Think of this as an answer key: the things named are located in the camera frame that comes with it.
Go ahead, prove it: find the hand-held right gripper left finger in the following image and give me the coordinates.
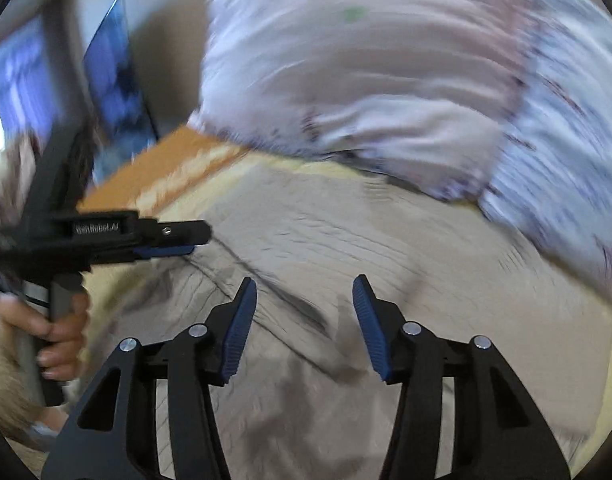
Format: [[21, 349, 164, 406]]
[[40, 277, 257, 480]]

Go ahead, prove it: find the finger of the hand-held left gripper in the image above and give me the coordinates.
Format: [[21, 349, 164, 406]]
[[136, 245, 197, 262], [136, 219, 213, 250]]

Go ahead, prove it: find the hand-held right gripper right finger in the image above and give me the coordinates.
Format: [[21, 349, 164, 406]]
[[352, 275, 572, 480]]

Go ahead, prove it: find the beige cable knit sweater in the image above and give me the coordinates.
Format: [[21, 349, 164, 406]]
[[100, 162, 567, 480]]

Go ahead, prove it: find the person's left hand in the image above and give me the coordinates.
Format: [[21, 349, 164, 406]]
[[0, 290, 89, 381]]

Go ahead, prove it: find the flat screen television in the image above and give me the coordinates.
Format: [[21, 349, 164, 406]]
[[82, 0, 160, 183]]

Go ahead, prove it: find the bright window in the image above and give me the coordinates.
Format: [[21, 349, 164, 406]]
[[0, 15, 54, 161]]

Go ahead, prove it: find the yellow patterned bedspread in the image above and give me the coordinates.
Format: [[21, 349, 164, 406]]
[[76, 150, 612, 480]]

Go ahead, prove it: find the pink tree print pillow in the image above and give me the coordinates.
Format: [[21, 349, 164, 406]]
[[188, 0, 532, 201], [478, 0, 612, 286]]

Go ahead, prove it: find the wooden bed frame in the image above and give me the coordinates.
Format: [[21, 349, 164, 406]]
[[78, 126, 249, 213]]

